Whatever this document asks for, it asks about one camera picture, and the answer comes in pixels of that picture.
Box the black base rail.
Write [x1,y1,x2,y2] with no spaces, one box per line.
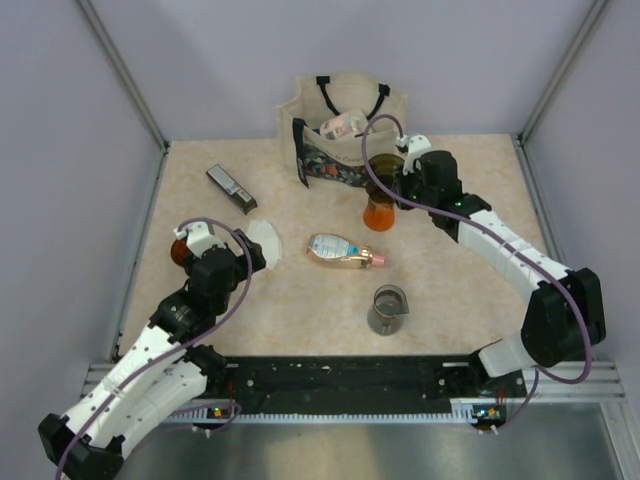
[203,355,526,416]

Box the dark green glass dripper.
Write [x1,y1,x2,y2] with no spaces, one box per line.
[369,154,404,191]

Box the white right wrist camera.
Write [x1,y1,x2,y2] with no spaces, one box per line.
[396,134,433,176]

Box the black rectangular box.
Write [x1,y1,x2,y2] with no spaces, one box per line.
[206,164,258,215]

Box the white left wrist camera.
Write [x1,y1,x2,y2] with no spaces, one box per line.
[173,221,225,258]

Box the dark glass beaker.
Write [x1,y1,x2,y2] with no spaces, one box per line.
[366,284,410,336]

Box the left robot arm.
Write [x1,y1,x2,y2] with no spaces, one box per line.
[38,230,267,479]

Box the pink pouch in bag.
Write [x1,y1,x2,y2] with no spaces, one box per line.
[318,109,369,141]

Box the beige canvas tote bag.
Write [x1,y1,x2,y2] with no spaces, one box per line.
[278,73,408,187]

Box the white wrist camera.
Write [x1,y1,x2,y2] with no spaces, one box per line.
[173,221,225,258]
[396,134,433,176]

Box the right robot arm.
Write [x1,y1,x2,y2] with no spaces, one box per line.
[393,150,606,396]

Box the pink liquid soap bottle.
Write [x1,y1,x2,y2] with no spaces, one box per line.
[306,233,386,269]

